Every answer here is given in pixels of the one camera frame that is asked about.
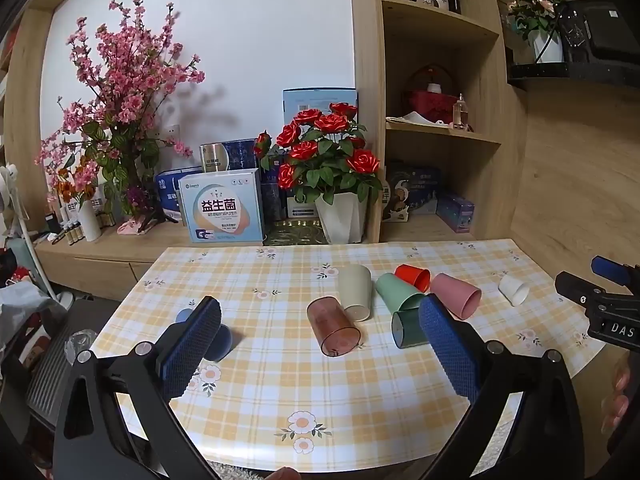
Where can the white tall vase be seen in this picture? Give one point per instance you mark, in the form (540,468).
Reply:
(90,221)

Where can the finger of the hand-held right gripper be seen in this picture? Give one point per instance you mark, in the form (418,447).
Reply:
(609,269)
(575,287)

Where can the row of small bottles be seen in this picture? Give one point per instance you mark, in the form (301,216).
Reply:
(70,232)

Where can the yellow plaid tablecloth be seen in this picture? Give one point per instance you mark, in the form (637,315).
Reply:
(280,385)

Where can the clear glass object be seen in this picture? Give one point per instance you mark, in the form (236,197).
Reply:
(80,345)

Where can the red basket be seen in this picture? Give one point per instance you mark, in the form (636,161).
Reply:
(431,100)

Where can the blue cup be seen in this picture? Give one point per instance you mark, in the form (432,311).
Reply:
(226,344)

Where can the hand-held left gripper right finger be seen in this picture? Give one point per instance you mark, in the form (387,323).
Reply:
(447,347)

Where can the beige cup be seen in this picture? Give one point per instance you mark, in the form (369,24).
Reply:
(355,292)

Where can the light blue product box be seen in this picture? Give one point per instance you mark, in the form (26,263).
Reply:
(222,207)

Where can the glass perfume bottle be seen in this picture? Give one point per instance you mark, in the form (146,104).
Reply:
(460,110)

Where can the red cup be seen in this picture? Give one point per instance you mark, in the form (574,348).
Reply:
(414,276)

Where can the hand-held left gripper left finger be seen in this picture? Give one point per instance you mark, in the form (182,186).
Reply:
(192,347)

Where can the translucent pink cup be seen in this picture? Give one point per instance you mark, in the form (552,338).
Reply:
(334,327)

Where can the pink cloth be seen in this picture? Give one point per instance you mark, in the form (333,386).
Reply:
(129,227)

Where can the red rose plant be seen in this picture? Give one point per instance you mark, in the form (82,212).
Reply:
(325,152)

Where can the purple box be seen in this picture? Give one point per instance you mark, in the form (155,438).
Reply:
(455,212)

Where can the black case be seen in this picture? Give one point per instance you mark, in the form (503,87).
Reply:
(595,27)

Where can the silver and navy box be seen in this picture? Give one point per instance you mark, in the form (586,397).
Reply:
(227,156)

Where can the wooden sideboard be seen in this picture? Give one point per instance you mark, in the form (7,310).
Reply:
(100,255)

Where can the pink rose plant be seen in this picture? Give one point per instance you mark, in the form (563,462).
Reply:
(536,2)

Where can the pink blossom artificial tree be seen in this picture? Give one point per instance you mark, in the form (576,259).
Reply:
(120,95)

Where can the green gold patterned tray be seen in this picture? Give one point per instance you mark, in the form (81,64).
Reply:
(290,234)

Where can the grey ribbed mat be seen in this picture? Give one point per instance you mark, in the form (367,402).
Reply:
(47,375)

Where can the large pale blue box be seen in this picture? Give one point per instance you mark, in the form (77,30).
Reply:
(310,100)

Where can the blue and white box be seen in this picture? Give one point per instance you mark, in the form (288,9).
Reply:
(167,192)

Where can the white cup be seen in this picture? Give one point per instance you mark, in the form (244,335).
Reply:
(514,288)

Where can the navy box with moon print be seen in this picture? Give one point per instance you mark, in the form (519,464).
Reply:
(410,191)

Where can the wooden shelf unit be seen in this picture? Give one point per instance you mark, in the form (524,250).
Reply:
(440,75)

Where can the dark green cup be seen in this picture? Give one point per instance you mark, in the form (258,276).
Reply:
(407,329)

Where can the white faceted flower pot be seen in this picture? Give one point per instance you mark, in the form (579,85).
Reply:
(342,220)

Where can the light green cup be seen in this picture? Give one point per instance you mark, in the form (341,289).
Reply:
(399,294)

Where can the navy patterned box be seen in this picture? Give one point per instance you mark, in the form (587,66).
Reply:
(274,195)

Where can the person's right hand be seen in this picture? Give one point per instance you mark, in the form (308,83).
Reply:
(617,400)

